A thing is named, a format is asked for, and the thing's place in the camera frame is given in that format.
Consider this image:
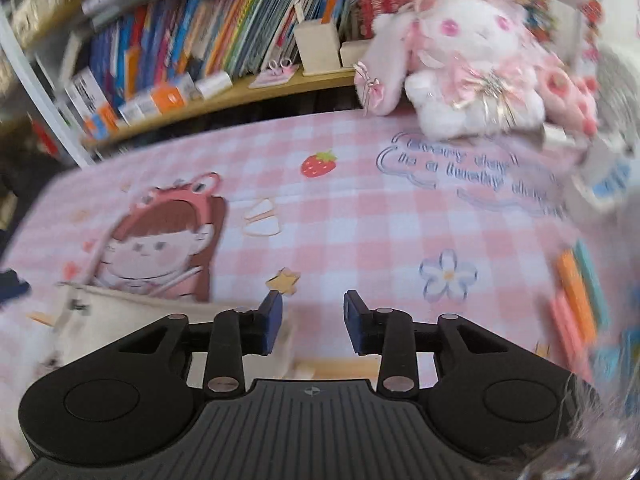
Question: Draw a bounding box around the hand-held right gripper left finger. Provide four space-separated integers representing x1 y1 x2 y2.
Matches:
107 290 285 401

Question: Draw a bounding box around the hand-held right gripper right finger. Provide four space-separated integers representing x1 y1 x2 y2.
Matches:
342 290 523 401

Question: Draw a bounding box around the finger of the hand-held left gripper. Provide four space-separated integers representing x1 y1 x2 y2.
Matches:
0 269 32 303

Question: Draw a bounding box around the cream printed shirt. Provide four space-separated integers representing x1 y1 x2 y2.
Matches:
30 280 298 378

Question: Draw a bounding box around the pink checked desk mat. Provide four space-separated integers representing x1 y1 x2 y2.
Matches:
0 105 640 461

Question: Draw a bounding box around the wooden bookshelf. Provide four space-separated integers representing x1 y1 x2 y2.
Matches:
0 0 381 167

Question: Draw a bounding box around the tall white orange box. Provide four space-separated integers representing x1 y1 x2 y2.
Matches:
65 67 121 141

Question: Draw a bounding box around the pink highlighter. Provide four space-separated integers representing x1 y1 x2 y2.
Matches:
545 292 593 381

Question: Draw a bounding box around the flat white orange box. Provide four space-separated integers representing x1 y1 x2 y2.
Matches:
117 74 197 123

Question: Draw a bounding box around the small white box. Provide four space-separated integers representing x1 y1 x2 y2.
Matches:
194 71 234 100

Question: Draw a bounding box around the teal highlighter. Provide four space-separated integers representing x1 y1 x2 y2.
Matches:
572 240 612 328

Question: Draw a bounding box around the pink bow card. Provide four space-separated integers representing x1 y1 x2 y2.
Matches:
248 59 301 90

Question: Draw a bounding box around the small wooden box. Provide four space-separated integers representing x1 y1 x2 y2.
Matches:
340 40 373 68

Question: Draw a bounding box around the wooden pen holder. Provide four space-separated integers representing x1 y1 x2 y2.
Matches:
294 19 343 77

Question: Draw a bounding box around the white fuzzy sleeve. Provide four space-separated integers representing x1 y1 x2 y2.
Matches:
560 375 640 480

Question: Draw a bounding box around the white device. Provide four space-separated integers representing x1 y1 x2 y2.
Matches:
565 135 640 226

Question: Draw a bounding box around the row of colourful books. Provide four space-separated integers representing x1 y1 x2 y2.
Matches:
65 0 451 111

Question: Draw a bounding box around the white pink plush bunny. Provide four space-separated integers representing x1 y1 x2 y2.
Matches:
352 0 551 138

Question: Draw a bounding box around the pink paw plush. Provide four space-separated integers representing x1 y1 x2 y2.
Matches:
542 57 601 136

